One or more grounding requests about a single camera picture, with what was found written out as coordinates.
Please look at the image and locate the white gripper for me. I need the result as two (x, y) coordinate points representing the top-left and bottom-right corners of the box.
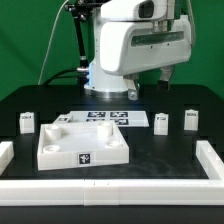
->
(100, 15), (191, 100)

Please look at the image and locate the white square tabletop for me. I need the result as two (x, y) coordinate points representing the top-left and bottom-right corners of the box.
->
(37, 121), (129, 170)

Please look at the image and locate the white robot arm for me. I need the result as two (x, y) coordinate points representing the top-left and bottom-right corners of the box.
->
(84, 0), (196, 100)

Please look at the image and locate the white tag sheet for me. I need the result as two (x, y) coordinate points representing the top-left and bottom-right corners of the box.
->
(70, 111), (149, 127)

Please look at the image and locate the white U-shaped fence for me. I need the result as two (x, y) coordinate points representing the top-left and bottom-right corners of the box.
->
(0, 141), (224, 206)

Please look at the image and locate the black cable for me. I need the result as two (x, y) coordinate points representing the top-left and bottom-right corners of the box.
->
(43, 68), (88, 86)

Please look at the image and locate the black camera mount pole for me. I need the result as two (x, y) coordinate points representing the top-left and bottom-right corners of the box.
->
(65, 0), (93, 85)

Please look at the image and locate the grey cable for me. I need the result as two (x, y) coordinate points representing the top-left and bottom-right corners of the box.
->
(37, 0), (70, 86)

